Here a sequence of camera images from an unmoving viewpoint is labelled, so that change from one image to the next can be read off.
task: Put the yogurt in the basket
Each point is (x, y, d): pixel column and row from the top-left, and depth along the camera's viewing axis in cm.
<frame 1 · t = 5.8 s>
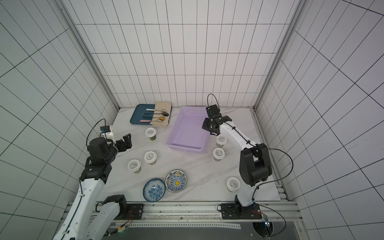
left hand: (122, 138, 78), fingers open
right hand: (201, 125, 92), fingers closed
dark teal plastic tray: (138, 113, 121), on the table
white handled spoon: (151, 109, 120), on the table
black spoon: (163, 113, 119), on the table
green handled gold spoon: (161, 118, 115), on the table
pink handled spoon: (145, 121, 112), on the table
green yogurt cup white lid: (151, 132, 99), point 6 cm above the table
purple perforated plastic basket: (187, 133, 101), point 5 cm above the table
yogurt cup front left: (134, 165, 83), point 7 cm above the table
yogurt cup right lower: (218, 154, 88), point 8 cm above the table
blue patterned bowl: (154, 190, 81), on the table
yellow blue patterned plate: (176, 181, 84), on the table

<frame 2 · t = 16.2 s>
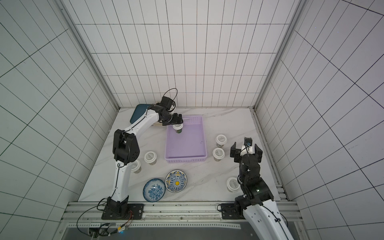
left hand: (176, 124, 97), fingers open
right hand: (239, 142, 74), fingers open
green yogurt cup white lid: (178, 127, 101), point 7 cm above the table
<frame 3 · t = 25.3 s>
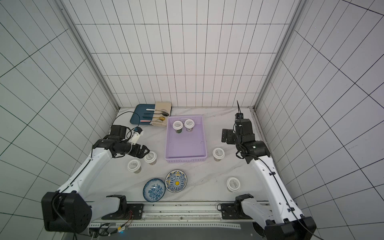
left hand: (140, 151, 82), fingers open
right hand: (226, 130, 76), fingers open
yogurt cup right of basket: (189, 124, 103), point 7 cm above the table
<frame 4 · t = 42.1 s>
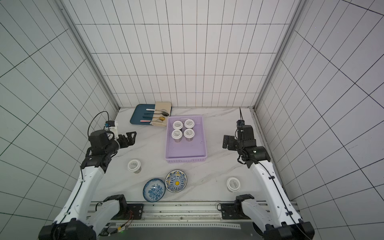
left hand: (128, 136, 80), fingers open
right hand: (227, 137, 78), fingers open
yogurt cup right lower: (189, 133, 97), point 7 cm above the table
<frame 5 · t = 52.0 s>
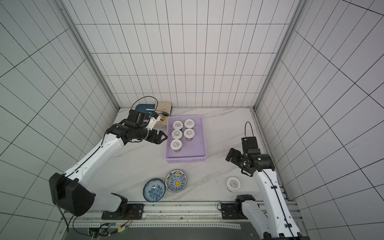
left hand: (158, 138, 79), fingers open
right hand: (229, 157, 77), fingers open
yogurt cup front left: (176, 144, 92), point 7 cm above the table
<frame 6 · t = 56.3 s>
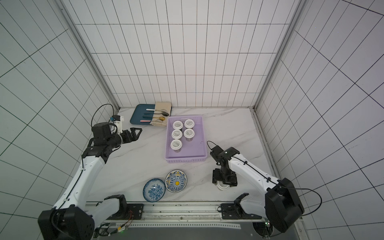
left hand: (134, 133, 80), fingers open
right hand: (216, 184, 78), fingers open
yogurt cup front right: (222, 186, 75), point 8 cm above the table
